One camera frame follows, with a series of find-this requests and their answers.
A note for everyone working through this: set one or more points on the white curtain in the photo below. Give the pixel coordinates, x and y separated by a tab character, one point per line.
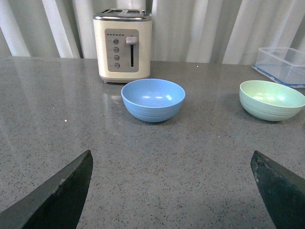
204	31

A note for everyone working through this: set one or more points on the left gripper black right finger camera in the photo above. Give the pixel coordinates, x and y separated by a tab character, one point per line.
282	191

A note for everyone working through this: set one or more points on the cream two-slot toaster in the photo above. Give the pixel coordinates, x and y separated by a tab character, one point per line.
123	40

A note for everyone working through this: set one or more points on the clear plastic food container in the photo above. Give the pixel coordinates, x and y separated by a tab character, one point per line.
283	65

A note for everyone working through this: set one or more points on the green bowl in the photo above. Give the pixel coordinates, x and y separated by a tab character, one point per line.
270	101

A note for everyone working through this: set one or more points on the blue bowl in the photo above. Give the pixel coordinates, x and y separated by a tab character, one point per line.
153	100

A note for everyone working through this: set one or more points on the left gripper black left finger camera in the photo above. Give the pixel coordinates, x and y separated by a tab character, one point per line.
55	204

